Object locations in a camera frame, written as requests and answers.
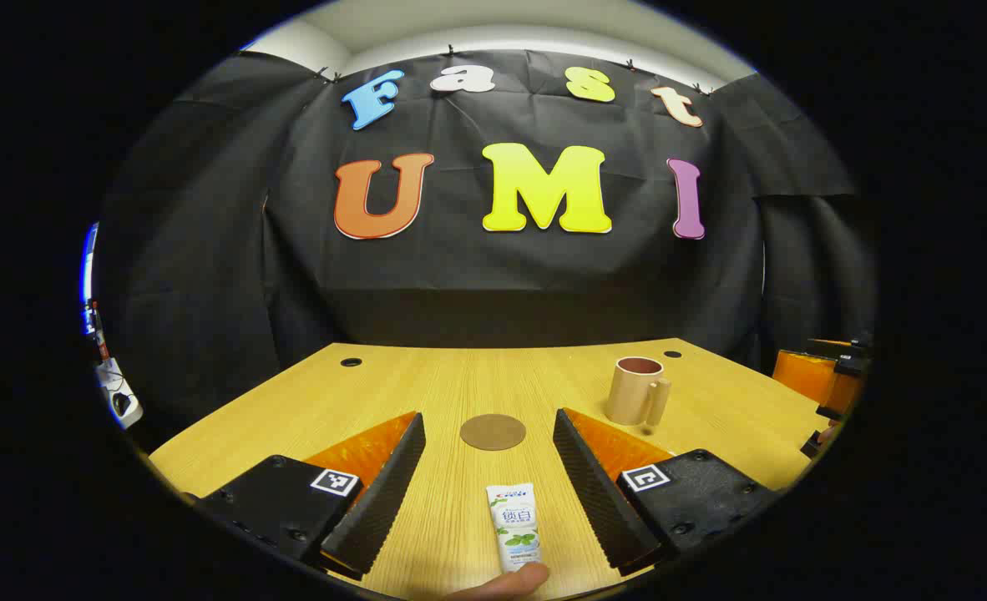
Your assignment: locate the white toothpaste tube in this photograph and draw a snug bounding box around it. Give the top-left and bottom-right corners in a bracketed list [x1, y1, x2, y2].
[485, 482, 544, 575]

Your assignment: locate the black backdrop cloth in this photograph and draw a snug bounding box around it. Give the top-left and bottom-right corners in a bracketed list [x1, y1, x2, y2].
[93, 48, 878, 435]

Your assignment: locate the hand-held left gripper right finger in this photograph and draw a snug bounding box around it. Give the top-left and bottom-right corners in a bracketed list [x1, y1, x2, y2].
[552, 407, 782, 577]

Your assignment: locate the white plastic device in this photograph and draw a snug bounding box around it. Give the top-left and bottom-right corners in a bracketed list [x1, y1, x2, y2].
[95, 359, 144, 431]

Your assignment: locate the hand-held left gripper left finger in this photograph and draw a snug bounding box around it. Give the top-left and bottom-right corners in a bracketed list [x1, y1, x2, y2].
[180, 411, 428, 583]

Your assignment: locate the bright blue screen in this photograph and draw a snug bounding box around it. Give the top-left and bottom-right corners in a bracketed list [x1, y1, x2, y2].
[80, 221, 100, 306]

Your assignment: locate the beige cup with handle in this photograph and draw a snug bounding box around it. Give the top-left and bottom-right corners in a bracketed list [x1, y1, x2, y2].
[605, 356, 672, 428]

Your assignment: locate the round brown coaster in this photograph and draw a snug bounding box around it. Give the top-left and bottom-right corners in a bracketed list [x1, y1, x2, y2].
[460, 413, 528, 452]

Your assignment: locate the wooden desktop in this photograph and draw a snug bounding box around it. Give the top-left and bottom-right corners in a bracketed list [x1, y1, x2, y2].
[147, 337, 833, 601]

